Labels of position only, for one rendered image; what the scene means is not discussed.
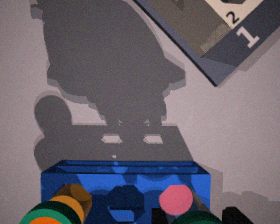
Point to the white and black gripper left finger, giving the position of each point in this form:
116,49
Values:
158,216

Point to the blue tube rack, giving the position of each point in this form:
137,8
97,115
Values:
131,196

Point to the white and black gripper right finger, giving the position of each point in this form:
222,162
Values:
232,215

